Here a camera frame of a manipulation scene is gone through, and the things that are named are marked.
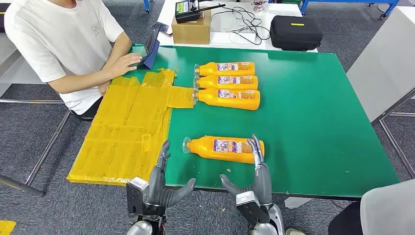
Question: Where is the printed plastic cup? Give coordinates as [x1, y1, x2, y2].
[252, 0, 269, 14]

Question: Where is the yellow taped mat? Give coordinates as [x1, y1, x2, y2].
[66, 68, 196, 187]

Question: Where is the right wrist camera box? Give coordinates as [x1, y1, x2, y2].
[235, 191, 270, 226]

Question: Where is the orange detergent bottle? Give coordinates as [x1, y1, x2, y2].
[194, 61, 256, 76]
[193, 74, 259, 91]
[193, 87, 261, 111]
[182, 135, 265, 165]

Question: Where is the white table leg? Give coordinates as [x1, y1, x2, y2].
[284, 197, 314, 210]

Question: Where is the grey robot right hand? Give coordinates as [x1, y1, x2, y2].
[219, 133, 274, 206]

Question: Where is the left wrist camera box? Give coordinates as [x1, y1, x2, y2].
[126, 176, 150, 216]

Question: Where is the person's right hand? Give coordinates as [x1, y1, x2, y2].
[108, 52, 142, 79]

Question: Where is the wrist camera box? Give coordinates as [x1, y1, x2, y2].
[235, 191, 270, 226]
[126, 176, 150, 216]

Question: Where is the black handheld controller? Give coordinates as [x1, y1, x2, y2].
[174, 0, 227, 24]

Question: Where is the smartphone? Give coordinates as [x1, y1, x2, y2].
[150, 22, 173, 37]

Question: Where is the person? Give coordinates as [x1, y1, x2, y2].
[3, 0, 143, 116]
[285, 179, 415, 235]

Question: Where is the cardboard box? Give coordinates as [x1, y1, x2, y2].
[171, 9, 212, 45]

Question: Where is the person's left hand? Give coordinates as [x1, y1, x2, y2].
[98, 79, 112, 97]

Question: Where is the black stool seat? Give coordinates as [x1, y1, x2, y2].
[67, 108, 95, 122]

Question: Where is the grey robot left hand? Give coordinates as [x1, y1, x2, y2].
[146, 139, 197, 209]

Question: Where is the steel-frame table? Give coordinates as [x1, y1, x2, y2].
[0, 32, 72, 197]

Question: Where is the tablet in blue case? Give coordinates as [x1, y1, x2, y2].
[136, 25, 162, 71]

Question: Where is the black cable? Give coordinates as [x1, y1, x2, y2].
[210, 5, 271, 46]

